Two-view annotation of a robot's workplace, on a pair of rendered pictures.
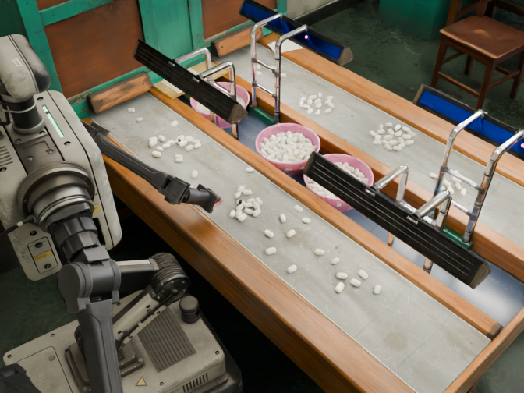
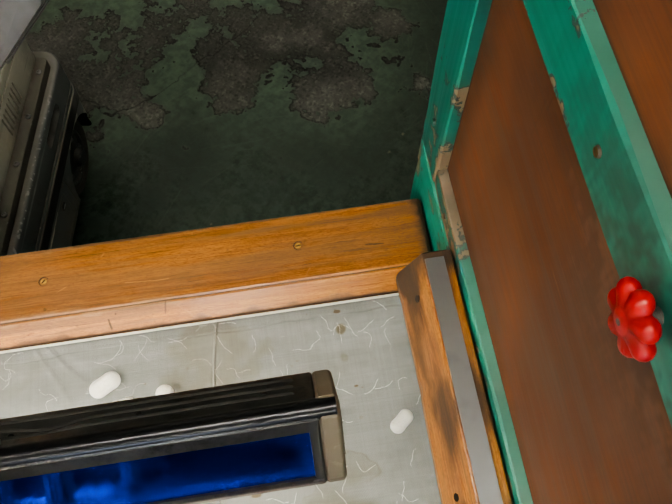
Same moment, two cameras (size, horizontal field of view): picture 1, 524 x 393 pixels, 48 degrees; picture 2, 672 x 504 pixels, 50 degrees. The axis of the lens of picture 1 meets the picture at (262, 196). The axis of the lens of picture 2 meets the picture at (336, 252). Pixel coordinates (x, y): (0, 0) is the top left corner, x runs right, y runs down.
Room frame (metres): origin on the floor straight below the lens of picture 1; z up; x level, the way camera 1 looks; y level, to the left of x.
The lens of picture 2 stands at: (2.19, 0.39, 1.59)
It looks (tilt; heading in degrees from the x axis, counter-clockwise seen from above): 65 degrees down; 123
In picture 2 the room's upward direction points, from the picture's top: straight up
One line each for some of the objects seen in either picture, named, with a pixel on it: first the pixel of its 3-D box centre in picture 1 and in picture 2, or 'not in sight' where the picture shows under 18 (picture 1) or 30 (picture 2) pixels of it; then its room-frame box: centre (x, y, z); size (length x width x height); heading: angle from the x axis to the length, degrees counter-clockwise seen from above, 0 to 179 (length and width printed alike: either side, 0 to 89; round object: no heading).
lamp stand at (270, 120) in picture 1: (278, 72); not in sight; (2.22, -0.08, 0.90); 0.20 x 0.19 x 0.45; 42
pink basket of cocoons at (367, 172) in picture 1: (337, 185); not in sight; (1.68, -0.30, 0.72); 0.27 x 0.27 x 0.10
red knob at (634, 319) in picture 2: not in sight; (638, 320); (2.25, 0.58, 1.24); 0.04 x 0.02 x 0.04; 132
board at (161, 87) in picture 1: (190, 79); not in sight; (2.38, 0.33, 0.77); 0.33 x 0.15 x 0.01; 132
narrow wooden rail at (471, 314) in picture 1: (287, 191); not in sight; (1.65, -0.10, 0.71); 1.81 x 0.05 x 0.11; 42
